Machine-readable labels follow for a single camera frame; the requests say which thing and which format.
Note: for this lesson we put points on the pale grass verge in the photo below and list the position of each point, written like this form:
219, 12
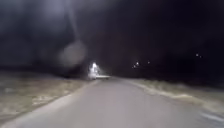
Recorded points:
186, 93
30, 91

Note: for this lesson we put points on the street lamp pole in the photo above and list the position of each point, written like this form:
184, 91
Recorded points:
94, 69

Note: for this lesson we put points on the grey asphalt path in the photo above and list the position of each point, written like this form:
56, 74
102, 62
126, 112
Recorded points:
116, 106

